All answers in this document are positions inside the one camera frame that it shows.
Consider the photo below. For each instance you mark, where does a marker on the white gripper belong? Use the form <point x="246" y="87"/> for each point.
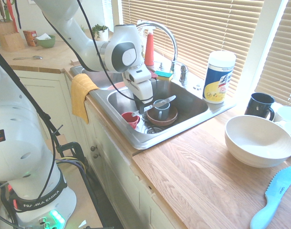
<point x="143" y="91"/>

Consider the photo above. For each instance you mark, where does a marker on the pink plate in sink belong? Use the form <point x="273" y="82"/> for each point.
<point x="114" y="86"/>

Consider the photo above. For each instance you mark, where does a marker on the dark cabinet knob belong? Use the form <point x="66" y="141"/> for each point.
<point x="96" y="156"/>
<point x="94" y="148"/>

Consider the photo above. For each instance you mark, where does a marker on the small metal sink fitting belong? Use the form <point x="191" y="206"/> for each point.
<point x="196" y="87"/>

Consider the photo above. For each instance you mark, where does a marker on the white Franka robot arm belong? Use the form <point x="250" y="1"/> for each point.
<point x="16" y="131"/>

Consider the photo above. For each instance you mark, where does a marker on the black clamp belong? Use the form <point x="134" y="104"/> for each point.
<point x="69" y="146"/>

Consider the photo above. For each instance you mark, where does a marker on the black mug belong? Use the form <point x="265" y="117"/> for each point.
<point x="257" y="106"/>

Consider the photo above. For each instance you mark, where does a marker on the white paper napkin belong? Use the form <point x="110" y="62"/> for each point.
<point x="43" y="37"/>

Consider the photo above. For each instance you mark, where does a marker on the large white bowl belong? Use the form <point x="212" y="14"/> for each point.
<point x="255" y="143"/>

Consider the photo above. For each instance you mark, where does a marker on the metal spoon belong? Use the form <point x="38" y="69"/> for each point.
<point x="35" y="57"/>

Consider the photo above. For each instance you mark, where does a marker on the yellow dish cloth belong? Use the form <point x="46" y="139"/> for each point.
<point x="80" y="95"/>

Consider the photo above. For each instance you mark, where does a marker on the brown ceramic bowl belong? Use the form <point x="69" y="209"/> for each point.
<point x="159" y="122"/>

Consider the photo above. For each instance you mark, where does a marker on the green bowl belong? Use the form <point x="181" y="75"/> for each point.
<point x="46" y="43"/>

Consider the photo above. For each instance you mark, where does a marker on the trailing plant in white pot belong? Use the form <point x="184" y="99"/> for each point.
<point x="101" y="32"/>

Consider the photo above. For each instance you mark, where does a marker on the metal sink drain strainer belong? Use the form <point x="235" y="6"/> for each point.
<point x="153" y="130"/>

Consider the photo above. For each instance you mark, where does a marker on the stainless steel double sink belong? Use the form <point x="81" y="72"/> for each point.
<point x="190" y="105"/>

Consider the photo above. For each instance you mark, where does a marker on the yellow green sponge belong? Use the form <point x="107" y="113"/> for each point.
<point x="164" y="75"/>

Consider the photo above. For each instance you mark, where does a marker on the wide beige window blinds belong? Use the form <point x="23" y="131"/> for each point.
<point x="207" y="28"/>

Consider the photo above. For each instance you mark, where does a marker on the red cup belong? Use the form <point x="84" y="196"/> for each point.
<point x="131" y="120"/>

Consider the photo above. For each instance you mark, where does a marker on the wooden knife block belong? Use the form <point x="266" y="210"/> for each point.
<point x="9" y="38"/>

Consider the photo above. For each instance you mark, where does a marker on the red plastic bottle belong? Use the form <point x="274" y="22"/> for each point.
<point x="149" y="50"/>

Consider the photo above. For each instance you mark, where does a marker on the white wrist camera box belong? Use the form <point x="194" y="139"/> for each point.
<point x="139" y="74"/>

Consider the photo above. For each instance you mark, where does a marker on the chrome gooseneck faucet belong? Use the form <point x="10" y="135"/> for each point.
<point x="173" y="40"/>

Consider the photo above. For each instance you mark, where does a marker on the disinfecting wipes canister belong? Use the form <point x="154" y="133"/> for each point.
<point x="218" y="78"/>

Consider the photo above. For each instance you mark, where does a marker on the light blue serrated knife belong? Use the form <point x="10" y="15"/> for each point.
<point x="276" y="190"/>

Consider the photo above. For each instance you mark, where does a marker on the orange cardboard box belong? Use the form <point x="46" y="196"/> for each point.
<point x="29" y="38"/>

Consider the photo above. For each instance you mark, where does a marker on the grey blue mug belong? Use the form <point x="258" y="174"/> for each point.
<point x="163" y="112"/>

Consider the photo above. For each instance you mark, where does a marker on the white mug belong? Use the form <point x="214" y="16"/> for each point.
<point x="288" y="117"/>

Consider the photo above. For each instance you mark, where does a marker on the narrow beige window blinds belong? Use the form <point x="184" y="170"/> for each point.
<point x="281" y="59"/>

